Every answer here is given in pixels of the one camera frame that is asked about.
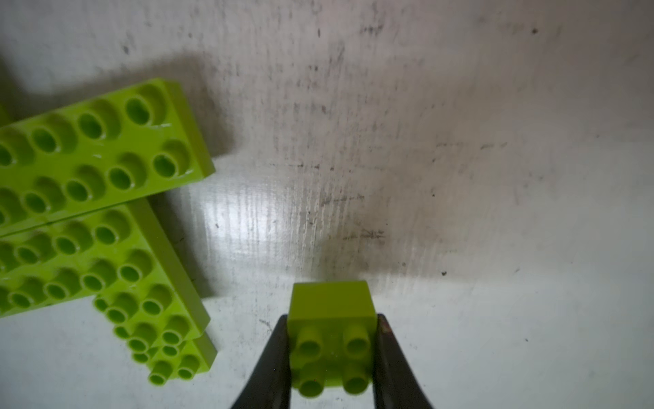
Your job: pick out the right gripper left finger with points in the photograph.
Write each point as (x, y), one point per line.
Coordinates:
(269, 385)

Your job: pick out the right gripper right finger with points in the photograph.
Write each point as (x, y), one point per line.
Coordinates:
(394, 383)

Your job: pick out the small green lego brick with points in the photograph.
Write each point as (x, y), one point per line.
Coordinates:
(331, 328)

